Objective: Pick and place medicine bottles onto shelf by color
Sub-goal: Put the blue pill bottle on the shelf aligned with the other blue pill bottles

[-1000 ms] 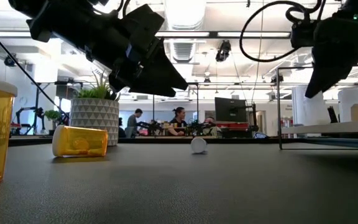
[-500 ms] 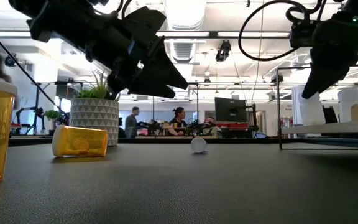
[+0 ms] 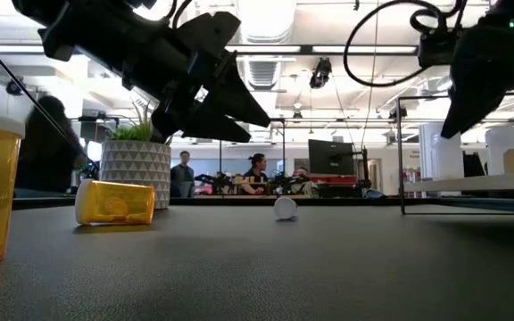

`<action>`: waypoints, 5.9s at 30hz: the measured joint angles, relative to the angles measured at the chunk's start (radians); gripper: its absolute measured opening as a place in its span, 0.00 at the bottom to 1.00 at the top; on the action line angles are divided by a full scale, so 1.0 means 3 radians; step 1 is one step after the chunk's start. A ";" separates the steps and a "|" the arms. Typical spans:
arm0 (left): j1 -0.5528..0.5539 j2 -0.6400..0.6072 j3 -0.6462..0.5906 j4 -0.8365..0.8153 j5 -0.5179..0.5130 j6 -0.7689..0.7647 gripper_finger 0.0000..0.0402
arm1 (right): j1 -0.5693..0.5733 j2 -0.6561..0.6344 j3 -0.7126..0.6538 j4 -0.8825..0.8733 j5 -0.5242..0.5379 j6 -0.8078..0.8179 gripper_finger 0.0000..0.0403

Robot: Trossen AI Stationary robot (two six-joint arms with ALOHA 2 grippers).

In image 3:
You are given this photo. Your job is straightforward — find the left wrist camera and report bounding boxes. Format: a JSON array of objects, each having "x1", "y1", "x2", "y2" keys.
[{"x1": 37, "y1": 26, "x2": 73, "y2": 62}]

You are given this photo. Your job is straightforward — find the black aluminium table frame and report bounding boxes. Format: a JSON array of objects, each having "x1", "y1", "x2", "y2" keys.
[{"x1": 11, "y1": 194, "x2": 402, "y2": 208}]

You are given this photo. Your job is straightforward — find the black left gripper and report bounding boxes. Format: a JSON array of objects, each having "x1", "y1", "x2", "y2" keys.
[{"x1": 72, "y1": 6, "x2": 271, "y2": 144}]

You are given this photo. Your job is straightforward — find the black computer monitor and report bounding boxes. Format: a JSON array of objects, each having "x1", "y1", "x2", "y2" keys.
[
  {"x1": 308, "y1": 138, "x2": 355, "y2": 176},
  {"x1": 461, "y1": 153, "x2": 486, "y2": 179}
]

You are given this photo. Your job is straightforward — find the red workbench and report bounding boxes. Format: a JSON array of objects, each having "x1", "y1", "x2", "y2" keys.
[{"x1": 312, "y1": 175, "x2": 357, "y2": 186}]

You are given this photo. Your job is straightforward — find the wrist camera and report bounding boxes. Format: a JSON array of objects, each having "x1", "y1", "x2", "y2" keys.
[
  {"x1": 37, "y1": 26, "x2": 73, "y2": 62},
  {"x1": 417, "y1": 29, "x2": 457, "y2": 69}
]

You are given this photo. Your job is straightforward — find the succulent in patterned white pot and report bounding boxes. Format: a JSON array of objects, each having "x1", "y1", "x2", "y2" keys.
[{"x1": 99, "y1": 101, "x2": 173, "y2": 210}]

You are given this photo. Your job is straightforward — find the silver ceiling air duct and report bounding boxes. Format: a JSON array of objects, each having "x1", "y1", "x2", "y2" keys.
[{"x1": 236, "y1": 0, "x2": 298, "y2": 93}]

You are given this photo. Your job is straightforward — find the person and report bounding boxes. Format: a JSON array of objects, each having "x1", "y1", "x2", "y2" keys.
[
  {"x1": 170, "y1": 150, "x2": 195, "y2": 199},
  {"x1": 14, "y1": 95, "x2": 87, "y2": 193},
  {"x1": 292, "y1": 167, "x2": 319, "y2": 196},
  {"x1": 243, "y1": 152, "x2": 269, "y2": 196}
]

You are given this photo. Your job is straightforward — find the black workstation frame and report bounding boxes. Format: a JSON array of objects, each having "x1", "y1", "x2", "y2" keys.
[
  {"x1": 218, "y1": 117, "x2": 286, "y2": 177},
  {"x1": 71, "y1": 114, "x2": 122, "y2": 179}
]

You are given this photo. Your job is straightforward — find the black bar with light strips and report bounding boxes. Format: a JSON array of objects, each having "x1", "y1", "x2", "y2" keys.
[{"x1": 0, "y1": 43, "x2": 423, "y2": 57}]

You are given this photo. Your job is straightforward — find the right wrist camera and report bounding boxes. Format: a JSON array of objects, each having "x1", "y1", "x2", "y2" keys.
[{"x1": 417, "y1": 29, "x2": 457, "y2": 69}]

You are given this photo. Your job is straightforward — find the black table mat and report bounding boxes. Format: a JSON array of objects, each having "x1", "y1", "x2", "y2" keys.
[{"x1": 0, "y1": 203, "x2": 514, "y2": 321}]

